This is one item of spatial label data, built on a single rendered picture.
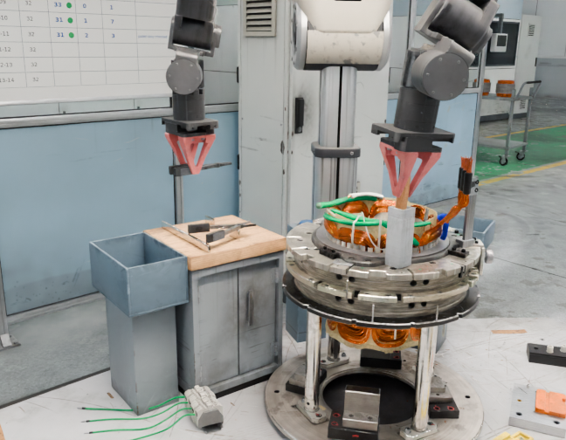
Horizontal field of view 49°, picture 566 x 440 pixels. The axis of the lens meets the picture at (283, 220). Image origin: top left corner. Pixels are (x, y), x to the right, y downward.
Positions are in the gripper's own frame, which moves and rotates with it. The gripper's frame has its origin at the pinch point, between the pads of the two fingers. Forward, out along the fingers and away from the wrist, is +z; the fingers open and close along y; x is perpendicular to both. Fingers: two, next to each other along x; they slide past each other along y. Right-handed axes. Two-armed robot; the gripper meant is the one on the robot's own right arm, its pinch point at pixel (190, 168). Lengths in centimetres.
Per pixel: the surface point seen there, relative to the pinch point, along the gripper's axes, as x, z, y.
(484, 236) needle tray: 44, 13, 34
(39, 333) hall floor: 18, 120, -194
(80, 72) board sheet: 49, -6, -192
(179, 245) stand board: -6.8, 11.8, 7.0
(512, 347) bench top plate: 58, 41, 34
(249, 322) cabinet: 3.2, 27.0, 14.0
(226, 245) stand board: 0.0, 11.9, 11.8
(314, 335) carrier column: 4.5, 23.0, 30.7
